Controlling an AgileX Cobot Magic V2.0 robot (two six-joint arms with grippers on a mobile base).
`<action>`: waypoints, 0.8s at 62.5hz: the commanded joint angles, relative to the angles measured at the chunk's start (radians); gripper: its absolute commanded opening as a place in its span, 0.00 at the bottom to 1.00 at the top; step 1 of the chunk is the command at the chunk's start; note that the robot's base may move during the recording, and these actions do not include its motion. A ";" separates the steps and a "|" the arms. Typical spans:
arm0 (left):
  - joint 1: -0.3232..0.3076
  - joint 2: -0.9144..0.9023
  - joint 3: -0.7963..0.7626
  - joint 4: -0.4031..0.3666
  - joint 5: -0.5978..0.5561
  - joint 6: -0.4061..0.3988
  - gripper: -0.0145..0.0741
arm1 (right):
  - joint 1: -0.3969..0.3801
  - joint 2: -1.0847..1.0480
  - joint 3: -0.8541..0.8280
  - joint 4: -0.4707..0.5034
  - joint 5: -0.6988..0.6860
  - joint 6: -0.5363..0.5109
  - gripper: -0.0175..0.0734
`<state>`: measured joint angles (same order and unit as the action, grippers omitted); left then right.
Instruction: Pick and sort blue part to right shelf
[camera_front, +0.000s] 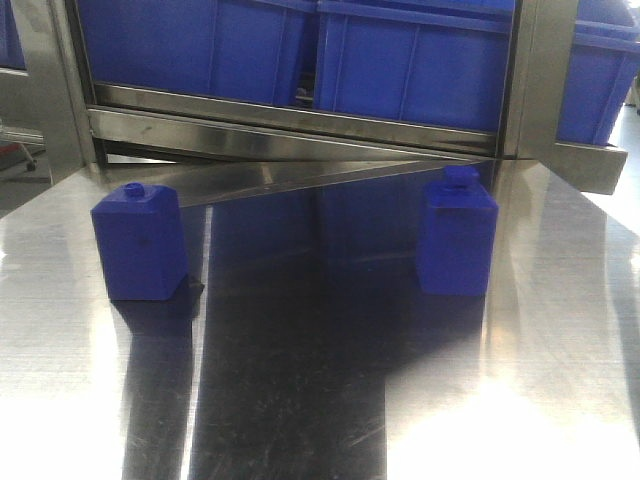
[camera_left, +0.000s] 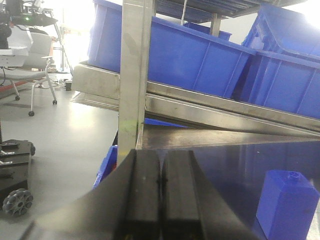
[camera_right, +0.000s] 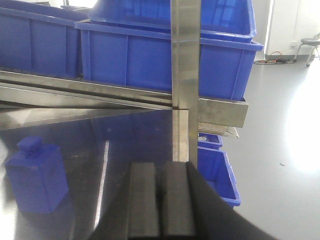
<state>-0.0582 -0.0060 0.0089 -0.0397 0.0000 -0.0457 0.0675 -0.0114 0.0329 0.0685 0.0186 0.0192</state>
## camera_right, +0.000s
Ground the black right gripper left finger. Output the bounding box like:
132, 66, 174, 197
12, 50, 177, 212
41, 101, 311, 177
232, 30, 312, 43
128, 162, 160, 240

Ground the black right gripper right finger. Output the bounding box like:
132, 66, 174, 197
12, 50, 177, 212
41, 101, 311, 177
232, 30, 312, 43
161, 161, 196, 240

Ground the blue bottle-shaped part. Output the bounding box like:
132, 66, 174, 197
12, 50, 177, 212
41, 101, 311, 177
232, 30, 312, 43
5, 136, 69, 214

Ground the blue bin middle shelf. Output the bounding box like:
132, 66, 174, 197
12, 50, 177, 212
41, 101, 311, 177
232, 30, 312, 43
75, 20, 263, 101

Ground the blue bin shelf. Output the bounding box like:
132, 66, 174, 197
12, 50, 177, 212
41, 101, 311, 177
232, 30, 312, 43
75, 20, 263, 101
0, 1, 87, 78

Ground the stainless steel shelf rack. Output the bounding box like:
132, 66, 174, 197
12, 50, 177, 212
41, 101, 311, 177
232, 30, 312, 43
0, 0, 249, 164

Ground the blue bin left shelf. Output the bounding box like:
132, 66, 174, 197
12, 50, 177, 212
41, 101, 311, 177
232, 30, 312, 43
0, 1, 87, 78

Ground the blue bin lower floor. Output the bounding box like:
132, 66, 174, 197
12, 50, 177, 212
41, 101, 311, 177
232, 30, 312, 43
197, 147, 241, 208

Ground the blue bin tilted on top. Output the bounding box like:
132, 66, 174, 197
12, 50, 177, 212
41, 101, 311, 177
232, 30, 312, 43
88, 0, 257, 43

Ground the grey stool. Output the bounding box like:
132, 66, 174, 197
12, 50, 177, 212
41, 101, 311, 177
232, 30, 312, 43
293, 33, 320, 67

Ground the orange cable on floor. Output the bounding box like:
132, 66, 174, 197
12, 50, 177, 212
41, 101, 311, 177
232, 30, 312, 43
254, 51, 296, 66

